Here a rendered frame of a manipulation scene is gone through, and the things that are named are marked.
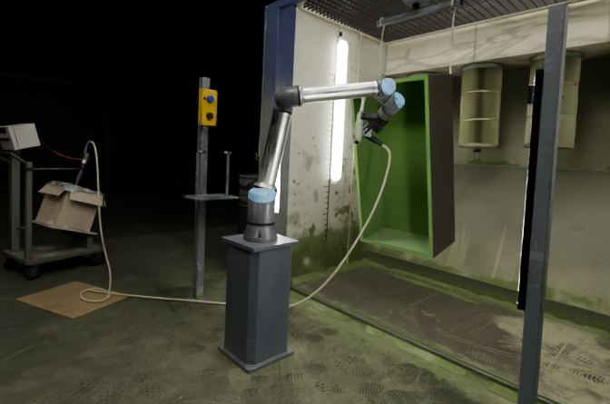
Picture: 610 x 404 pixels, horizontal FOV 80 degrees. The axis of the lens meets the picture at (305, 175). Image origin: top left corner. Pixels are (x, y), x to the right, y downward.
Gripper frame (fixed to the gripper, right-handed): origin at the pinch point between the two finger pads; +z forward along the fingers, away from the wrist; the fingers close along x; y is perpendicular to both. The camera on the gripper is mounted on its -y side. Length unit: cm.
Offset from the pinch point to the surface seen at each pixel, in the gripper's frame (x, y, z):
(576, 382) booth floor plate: -117, 128, -23
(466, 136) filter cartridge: 79, 108, 5
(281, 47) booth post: 67, -70, 19
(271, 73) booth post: 52, -67, 34
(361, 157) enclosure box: 14.8, 20.6, 31.2
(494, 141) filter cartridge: 75, 127, -7
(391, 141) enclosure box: 35, 38, 19
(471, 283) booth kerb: -29, 152, 54
